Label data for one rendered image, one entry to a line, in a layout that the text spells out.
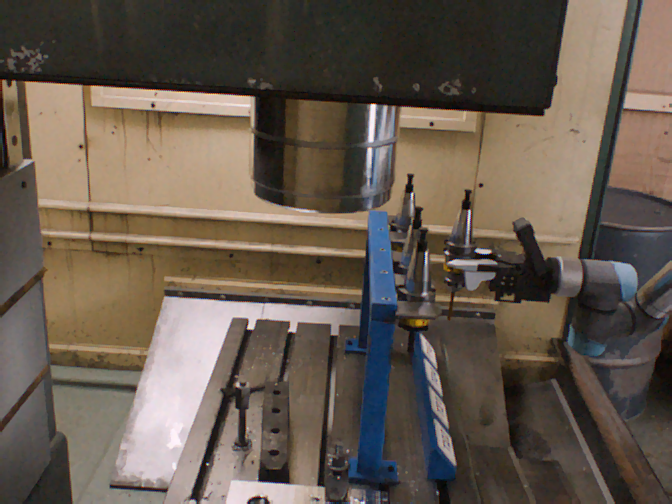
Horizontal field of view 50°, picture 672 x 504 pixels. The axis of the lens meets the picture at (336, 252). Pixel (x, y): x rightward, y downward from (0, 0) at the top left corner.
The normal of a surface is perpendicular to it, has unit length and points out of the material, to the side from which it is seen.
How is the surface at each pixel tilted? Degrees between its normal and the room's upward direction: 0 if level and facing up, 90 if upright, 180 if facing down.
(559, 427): 17
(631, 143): 91
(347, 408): 0
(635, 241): 90
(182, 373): 25
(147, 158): 89
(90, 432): 0
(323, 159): 90
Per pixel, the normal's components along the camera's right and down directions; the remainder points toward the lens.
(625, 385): 0.24, 0.37
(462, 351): 0.05, -0.70
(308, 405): 0.06, -0.93
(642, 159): -0.12, 0.36
